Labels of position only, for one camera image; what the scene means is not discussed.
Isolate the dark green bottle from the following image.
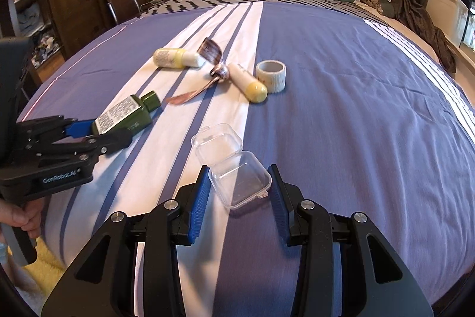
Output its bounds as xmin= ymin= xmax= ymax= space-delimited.
xmin=92 ymin=91 xmax=161 ymax=135

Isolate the clear plastic hinged box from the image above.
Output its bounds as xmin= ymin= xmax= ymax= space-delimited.
xmin=191 ymin=123 xmax=272 ymax=210

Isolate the person's left hand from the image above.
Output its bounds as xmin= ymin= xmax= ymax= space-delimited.
xmin=0 ymin=198 xmax=45 ymax=239

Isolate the white yellow capped tube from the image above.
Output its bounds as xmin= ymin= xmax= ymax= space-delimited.
xmin=227 ymin=62 xmax=267 ymax=104

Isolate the yellow fluffy rug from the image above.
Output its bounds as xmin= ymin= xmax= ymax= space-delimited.
xmin=1 ymin=237 xmax=64 ymax=313

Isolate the blue white striped bedspread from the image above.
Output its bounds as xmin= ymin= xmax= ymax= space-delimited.
xmin=21 ymin=2 xmax=474 ymax=302

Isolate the white tape roll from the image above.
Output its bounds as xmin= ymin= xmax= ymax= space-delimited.
xmin=255 ymin=60 xmax=286 ymax=93

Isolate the brown foil wrapper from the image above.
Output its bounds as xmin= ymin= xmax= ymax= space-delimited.
xmin=164 ymin=37 xmax=230 ymax=106

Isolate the black white patterned sheet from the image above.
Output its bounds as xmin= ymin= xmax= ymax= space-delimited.
xmin=142 ymin=0 xmax=383 ymax=23

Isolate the white storage box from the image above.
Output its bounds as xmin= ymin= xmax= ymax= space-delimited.
xmin=426 ymin=0 xmax=468 ymax=46

